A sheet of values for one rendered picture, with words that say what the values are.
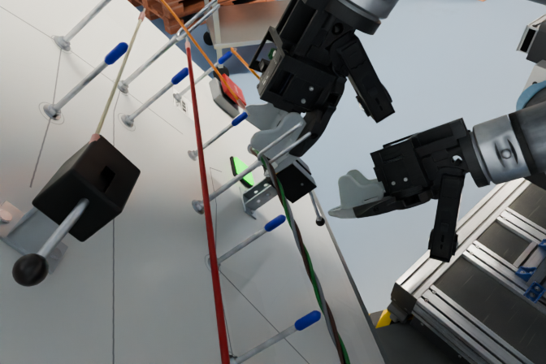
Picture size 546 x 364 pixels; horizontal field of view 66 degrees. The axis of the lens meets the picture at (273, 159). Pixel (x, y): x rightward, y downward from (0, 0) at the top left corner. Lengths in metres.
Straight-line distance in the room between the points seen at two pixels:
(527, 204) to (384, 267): 0.64
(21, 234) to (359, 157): 2.12
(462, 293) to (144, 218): 1.39
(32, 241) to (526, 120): 0.47
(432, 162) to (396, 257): 1.38
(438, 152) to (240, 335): 0.32
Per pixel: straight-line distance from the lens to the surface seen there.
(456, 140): 0.55
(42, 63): 0.43
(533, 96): 0.72
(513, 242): 1.87
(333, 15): 0.43
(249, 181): 0.60
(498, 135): 0.53
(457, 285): 1.66
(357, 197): 0.58
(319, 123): 0.45
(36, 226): 0.27
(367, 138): 2.44
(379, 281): 1.84
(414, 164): 0.54
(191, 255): 0.40
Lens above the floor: 1.53
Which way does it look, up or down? 43 degrees down
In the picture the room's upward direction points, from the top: straight up
